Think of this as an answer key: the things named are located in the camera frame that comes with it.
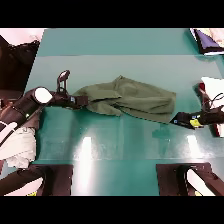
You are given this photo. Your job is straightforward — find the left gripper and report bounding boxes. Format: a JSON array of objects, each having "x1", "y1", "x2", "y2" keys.
[{"x1": 50, "y1": 91, "x2": 90, "y2": 111}]

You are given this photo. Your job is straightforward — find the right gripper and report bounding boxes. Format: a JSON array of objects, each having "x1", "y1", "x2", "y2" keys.
[{"x1": 169, "y1": 111, "x2": 205, "y2": 130}]

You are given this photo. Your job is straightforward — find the green shirt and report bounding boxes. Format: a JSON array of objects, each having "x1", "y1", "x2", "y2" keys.
[{"x1": 71, "y1": 75, "x2": 177, "y2": 125}]

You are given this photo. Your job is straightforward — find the white garment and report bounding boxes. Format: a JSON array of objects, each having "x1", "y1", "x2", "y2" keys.
[
  {"x1": 200, "y1": 76, "x2": 224, "y2": 108},
  {"x1": 0, "y1": 125, "x2": 38, "y2": 170}
]

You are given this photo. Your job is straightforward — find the black garment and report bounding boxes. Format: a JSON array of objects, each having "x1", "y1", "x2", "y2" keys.
[{"x1": 0, "y1": 34, "x2": 42, "y2": 101}]

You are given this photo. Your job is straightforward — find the dark blue garment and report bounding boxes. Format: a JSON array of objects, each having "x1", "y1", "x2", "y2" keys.
[{"x1": 192, "y1": 28, "x2": 224, "y2": 54}]

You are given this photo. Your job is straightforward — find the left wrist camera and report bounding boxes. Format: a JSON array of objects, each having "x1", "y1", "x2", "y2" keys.
[{"x1": 55, "y1": 69, "x2": 72, "y2": 95}]

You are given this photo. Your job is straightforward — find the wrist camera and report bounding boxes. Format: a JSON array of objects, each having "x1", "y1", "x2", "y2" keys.
[
  {"x1": 55, "y1": 69, "x2": 72, "y2": 95},
  {"x1": 194, "y1": 83, "x2": 214, "y2": 114}
]

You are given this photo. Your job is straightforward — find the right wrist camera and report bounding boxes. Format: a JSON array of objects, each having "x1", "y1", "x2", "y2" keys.
[{"x1": 194, "y1": 83, "x2": 214, "y2": 114}]

